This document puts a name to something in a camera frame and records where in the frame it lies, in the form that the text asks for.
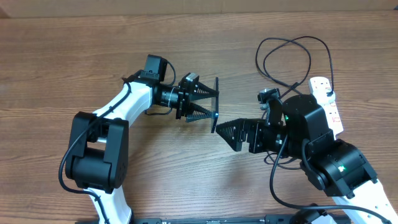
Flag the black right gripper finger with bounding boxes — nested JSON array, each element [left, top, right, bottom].
[[217, 118, 258, 129], [216, 124, 247, 152]]

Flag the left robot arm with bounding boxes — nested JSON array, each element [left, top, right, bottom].
[[58, 55, 220, 223]]

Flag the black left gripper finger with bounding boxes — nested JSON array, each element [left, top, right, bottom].
[[185, 103, 213, 123], [190, 82, 218, 96]]

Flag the blue Galaxy smartphone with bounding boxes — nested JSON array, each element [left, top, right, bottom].
[[210, 77, 219, 133]]

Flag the white charger plug adapter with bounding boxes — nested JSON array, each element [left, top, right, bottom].
[[312, 89, 336, 105]]

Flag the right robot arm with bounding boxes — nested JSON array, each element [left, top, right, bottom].
[[216, 93, 397, 223]]

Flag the white power strip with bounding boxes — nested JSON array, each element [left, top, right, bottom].
[[308, 77, 343, 139]]

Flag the black charger cable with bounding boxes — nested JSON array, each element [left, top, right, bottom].
[[255, 35, 335, 96]]

